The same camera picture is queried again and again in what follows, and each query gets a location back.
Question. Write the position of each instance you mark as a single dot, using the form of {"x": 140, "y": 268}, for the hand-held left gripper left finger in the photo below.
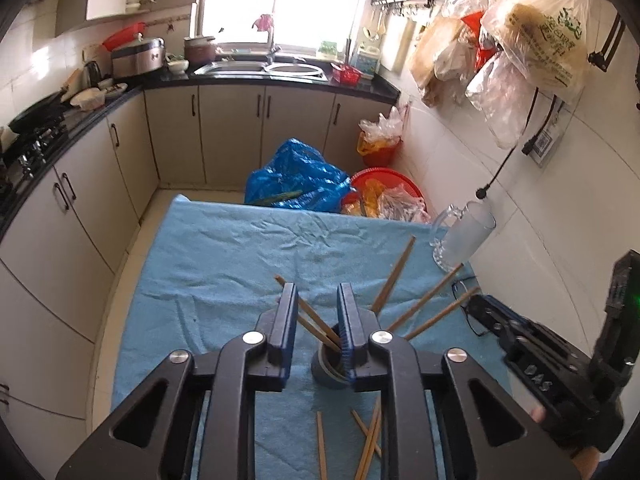
{"x": 290, "y": 320}

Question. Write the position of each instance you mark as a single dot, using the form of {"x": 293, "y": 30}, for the red trash bin with bags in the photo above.
{"x": 380, "y": 142}

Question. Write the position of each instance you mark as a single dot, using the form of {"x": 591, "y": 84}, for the clear hanging plastic bag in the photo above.
{"x": 500, "y": 100}

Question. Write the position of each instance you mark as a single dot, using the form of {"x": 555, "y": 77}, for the red plastic basin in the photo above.
{"x": 380, "y": 177}

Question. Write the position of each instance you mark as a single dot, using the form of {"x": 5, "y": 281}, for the dark grey cylindrical utensil holder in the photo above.
{"x": 325, "y": 372}

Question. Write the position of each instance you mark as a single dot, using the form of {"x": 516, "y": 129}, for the white bowl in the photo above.
{"x": 87, "y": 99}

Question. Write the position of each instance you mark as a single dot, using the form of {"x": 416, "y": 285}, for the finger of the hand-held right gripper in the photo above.
{"x": 492, "y": 312}

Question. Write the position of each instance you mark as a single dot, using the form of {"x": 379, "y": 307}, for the steel kitchen sink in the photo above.
{"x": 235, "y": 67}

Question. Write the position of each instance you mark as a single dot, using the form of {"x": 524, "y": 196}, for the dark kettle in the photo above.
{"x": 91, "y": 74}

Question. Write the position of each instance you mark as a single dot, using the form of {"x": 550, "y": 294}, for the silver rice cooker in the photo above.
{"x": 137, "y": 57}

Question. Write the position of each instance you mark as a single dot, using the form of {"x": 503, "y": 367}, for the kitchen window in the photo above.
{"x": 310, "y": 0}

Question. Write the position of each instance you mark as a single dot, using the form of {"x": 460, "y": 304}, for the frosted glass mug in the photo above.
{"x": 465, "y": 235}

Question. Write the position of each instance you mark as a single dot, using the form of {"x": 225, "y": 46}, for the brown cooking pot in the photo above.
{"x": 200, "y": 50}

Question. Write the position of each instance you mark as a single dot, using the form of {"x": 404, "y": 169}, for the black eyeglasses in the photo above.
{"x": 475, "y": 325}

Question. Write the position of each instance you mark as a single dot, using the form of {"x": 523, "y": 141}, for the wooden chopstick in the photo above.
{"x": 315, "y": 322}
{"x": 442, "y": 312}
{"x": 395, "y": 272}
{"x": 425, "y": 297}

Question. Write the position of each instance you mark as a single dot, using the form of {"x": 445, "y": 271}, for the pink hanging decoration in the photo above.
{"x": 263, "y": 21}

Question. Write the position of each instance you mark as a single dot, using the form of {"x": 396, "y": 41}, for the person's right forearm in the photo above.
{"x": 586, "y": 465}

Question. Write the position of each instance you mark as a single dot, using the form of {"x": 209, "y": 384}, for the blue tablecloth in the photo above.
{"x": 225, "y": 260}

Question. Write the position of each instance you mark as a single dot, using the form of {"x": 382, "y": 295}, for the person's right hand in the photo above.
{"x": 538, "y": 414}

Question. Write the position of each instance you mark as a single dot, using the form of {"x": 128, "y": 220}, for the white wall socket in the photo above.
{"x": 544, "y": 145}

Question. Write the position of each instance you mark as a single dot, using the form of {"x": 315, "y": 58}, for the black gas stove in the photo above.
{"x": 35, "y": 147}

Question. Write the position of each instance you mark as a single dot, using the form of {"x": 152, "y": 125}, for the small green plant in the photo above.
{"x": 327, "y": 49}

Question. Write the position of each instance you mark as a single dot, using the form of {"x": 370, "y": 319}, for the black wok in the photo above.
{"x": 35, "y": 115}

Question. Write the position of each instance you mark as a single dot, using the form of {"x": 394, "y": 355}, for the red plastic basket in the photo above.
{"x": 346, "y": 74}

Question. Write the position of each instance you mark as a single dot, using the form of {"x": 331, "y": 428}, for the white and blue container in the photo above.
{"x": 366, "y": 60}

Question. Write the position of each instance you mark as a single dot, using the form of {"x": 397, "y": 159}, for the beige lower kitchen cabinets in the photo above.
{"x": 230, "y": 125}

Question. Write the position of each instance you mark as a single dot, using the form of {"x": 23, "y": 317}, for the steel sink faucet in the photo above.
{"x": 272, "y": 47}

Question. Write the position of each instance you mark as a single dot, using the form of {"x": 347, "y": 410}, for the small grey bowl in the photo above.
{"x": 178, "y": 66}

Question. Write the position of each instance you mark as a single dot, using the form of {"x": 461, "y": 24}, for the black kitchen countertop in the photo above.
{"x": 375, "y": 89}

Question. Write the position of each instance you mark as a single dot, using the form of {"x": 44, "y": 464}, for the black wall hook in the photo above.
{"x": 602, "y": 52}

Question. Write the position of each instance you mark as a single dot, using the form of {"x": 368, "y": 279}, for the red round lid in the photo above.
{"x": 122, "y": 37}

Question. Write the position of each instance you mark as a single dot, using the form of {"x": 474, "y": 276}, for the person's blue clothing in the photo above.
{"x": 610, "y": 470}

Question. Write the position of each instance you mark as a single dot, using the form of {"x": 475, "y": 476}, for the blue plastic bag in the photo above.
{"x": 295, "y": 175}

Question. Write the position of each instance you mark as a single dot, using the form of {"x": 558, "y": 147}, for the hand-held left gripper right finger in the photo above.
{"x": 345, "y": 325}

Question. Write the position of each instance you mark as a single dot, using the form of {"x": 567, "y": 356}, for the pile of wooden chopsticks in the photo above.
{"x": 321, "y": 445}

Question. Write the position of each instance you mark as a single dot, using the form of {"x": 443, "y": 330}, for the brown hanging plastic bag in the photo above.
{"x": 440, "y": 55}

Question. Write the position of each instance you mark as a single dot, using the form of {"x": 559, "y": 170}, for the white bag with flatbread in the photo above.
{"x": 540, "y": 35}

